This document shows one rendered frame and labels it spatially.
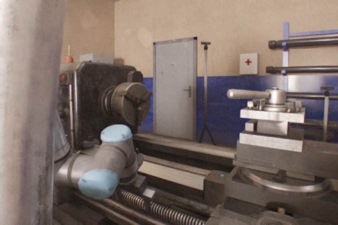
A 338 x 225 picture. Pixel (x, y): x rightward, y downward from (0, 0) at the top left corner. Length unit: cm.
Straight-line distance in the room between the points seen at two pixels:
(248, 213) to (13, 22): 62
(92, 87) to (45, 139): 98
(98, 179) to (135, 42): 496
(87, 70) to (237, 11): 343
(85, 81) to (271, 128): 97
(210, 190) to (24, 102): 65
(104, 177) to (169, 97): 415
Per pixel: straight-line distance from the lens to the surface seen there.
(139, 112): 121
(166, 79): 466
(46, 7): 32
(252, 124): 68
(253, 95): 62
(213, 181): 77
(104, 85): 132
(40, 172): 31
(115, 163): 58
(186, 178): 87
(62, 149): 60
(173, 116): 463
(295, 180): 67
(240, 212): 63
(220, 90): 414
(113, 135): 63
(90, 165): 58
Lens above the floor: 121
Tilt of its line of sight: 4 degrees down
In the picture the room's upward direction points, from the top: straight up
